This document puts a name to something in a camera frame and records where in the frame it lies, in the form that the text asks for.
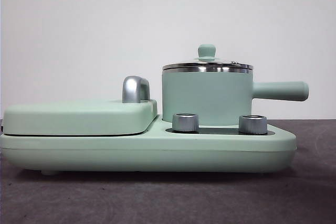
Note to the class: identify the glass lid with green knob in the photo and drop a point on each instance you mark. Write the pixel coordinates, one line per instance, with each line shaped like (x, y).
(206, 52)

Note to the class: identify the silver control knob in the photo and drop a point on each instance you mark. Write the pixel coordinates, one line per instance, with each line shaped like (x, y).
(185, 123)
(252, 125)

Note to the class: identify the green breakfast machine base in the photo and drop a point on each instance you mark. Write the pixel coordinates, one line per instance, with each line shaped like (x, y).
(157, 153)

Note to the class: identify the green hinged griddle cover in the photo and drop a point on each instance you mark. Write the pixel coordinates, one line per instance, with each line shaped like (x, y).
(78, 117)

